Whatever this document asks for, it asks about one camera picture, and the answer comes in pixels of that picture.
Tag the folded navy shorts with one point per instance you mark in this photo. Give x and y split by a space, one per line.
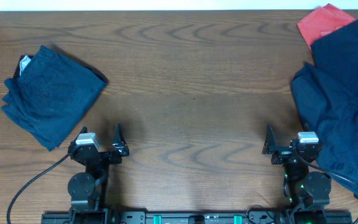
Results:
49 94

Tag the navy shorts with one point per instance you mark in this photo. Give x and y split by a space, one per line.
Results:
49 94
326 96

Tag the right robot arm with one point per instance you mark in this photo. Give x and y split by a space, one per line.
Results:
308 192

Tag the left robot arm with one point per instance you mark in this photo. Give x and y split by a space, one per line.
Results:
88 189

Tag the red t-shirt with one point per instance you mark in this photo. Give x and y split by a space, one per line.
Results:
323 21

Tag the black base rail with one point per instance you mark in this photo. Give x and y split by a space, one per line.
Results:
250 217

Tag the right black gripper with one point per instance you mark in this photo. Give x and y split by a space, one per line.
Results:
283 153

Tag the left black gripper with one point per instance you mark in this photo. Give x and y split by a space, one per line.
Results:
103 154

